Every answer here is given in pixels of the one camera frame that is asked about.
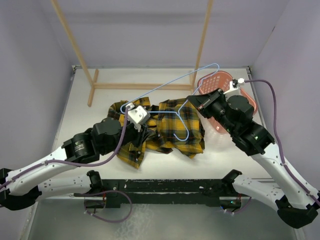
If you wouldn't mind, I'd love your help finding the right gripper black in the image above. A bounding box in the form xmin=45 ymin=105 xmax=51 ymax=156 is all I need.
xmin=187 ymin=87 xmax=237 ymax=135

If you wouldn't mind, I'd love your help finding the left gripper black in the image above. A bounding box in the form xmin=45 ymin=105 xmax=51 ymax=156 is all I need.
xmin=101 ymin=119 xmax=154 ymax=155

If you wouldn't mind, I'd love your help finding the blue wire hanger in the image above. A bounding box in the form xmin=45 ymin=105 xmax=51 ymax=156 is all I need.
xmin=120 ymin=63 xmax=220 ymax=142

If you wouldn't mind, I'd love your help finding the yellow black plaid shirt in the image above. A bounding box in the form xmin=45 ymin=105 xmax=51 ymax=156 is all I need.
xmin=117 ymin=97 xmax=205 ymax=169

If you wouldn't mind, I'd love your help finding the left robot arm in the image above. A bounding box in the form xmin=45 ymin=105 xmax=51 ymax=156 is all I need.
xmin=0 ymin=117 xmax=149 ymax=211

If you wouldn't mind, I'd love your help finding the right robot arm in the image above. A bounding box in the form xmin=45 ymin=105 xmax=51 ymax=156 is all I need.
xmin=187 ymin=88 xmax=320 ymax=229

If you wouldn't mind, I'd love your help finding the pink plastic basket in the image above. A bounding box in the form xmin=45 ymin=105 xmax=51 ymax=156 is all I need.
xmin=196 ymin=71 xmax=258 ymax=136

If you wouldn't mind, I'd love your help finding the wooden clothes rack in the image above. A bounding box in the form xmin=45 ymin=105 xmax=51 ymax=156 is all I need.
xmin=51 ymin=0 xmax=214 ymax=107

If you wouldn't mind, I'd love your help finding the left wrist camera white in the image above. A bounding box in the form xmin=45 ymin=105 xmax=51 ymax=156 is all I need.
xmin=125 ymin=102 xmax=151 ymax=132

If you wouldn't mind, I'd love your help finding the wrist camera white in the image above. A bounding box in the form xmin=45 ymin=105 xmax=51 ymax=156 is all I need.
xmin=125 ymin=102 xmax=151 ymax=132
xmin=224 ymin=78 xmax=245 ymax=99

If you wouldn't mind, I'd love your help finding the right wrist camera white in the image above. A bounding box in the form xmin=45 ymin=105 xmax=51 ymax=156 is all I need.
xmin=224 ymin=78 xmax=245 ymax=99

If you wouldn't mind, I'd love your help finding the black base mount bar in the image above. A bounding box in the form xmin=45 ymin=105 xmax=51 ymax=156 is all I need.
xmin=102 ymin=179 xmax=243 ymax=211

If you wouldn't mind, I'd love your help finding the aluminium rail frame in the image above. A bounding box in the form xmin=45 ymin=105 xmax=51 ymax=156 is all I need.
xmin=28 ymin=65 xmax=293 ymax=201

